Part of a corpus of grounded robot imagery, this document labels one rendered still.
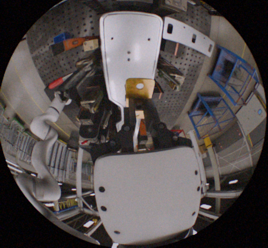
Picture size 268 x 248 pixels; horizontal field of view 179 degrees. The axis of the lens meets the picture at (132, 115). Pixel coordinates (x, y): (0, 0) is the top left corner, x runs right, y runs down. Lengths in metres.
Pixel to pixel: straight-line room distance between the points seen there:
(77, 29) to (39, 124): 0.66
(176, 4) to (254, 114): 7.73
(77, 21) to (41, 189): 0.91
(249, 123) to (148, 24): 7.97
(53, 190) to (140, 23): 0.72
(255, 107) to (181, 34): 7.61
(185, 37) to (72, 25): 0.67
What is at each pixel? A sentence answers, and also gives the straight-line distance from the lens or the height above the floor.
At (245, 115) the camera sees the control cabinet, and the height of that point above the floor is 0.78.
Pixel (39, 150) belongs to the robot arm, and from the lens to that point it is 0.53.
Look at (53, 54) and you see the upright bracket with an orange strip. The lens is 0.20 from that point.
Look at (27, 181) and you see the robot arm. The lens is 0.45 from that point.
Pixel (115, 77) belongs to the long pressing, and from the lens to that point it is 0.39.
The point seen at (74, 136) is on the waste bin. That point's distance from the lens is 3.35.
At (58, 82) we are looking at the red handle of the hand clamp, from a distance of 0.31.
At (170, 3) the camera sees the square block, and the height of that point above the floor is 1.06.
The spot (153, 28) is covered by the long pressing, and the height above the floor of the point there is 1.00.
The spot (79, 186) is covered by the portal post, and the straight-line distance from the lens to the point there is 4.31.
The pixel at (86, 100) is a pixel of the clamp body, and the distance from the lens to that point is 0.41.
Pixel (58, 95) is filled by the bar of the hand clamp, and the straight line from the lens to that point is 0.21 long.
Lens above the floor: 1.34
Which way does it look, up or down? 38 degrees down
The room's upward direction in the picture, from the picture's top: 174 degrees clockwise
